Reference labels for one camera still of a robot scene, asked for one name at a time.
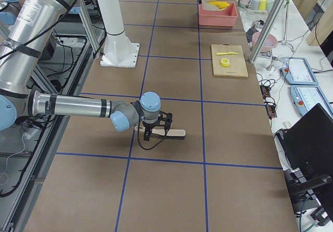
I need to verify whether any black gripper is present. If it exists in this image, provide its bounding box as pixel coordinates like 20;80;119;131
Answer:
142;111;173;141

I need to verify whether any beige hand brush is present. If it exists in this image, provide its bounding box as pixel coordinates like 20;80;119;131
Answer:
139;126;186;141

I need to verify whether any beige dustpan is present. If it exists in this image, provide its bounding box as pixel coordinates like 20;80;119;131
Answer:
196;0;219;11

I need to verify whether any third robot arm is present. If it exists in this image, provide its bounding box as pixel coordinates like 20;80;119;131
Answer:
1;0;21;25

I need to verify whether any pink plastic bin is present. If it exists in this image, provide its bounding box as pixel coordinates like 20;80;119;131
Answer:
198;2;238;27

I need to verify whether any yellow toy corn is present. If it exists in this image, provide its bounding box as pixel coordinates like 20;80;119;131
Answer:
208;1;230;10

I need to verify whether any pink cup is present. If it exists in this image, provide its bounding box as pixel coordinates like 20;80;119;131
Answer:
238;0;251;8

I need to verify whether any light blue cup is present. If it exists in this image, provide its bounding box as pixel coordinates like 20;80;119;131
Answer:
250;0;260;11

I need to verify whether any dark grey cloth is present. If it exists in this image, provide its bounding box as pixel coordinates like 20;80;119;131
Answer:
246;28;259;43

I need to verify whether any yellow cup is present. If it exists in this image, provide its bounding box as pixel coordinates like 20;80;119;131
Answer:
258;0;267;11

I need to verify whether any yellow toy knife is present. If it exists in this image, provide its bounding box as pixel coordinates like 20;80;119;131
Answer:
216;51;239;56

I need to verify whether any small metal jigger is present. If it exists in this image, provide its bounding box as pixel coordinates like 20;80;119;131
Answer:
251;20;265;29

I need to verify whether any yellow toy lemon slice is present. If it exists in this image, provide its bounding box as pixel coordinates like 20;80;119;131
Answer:
220;58;230;67

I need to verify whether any wooden cutting board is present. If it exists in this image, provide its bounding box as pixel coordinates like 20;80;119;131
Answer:
211;44;248;78

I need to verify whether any pink bowl with ice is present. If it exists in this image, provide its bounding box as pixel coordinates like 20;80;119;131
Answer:
252;32;278;53

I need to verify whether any small kitchen scale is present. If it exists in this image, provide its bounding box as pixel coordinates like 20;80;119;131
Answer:
258;50;273;59

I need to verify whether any white tripod stand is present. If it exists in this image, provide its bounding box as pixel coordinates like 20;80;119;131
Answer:
277;0;295;53

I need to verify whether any black power strip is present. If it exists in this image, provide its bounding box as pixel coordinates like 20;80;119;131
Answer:
260;85;277;119

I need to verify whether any upper teach pendant tablet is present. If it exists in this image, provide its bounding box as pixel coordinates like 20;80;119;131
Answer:
280;57;318;85

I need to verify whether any teach pendant tablet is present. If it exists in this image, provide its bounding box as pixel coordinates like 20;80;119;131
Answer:
289;85;332;117
280;57;318;85

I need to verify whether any lower teach pendant tablet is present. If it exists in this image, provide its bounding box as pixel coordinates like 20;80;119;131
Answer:
289;85;332;117

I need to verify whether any black monitor with stand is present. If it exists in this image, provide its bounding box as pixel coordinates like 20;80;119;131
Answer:
276;104;332;220

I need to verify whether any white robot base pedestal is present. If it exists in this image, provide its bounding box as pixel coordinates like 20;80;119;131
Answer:
97;0;140;68

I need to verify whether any aluminium frame post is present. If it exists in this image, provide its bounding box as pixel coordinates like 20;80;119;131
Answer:
249;0;286;64

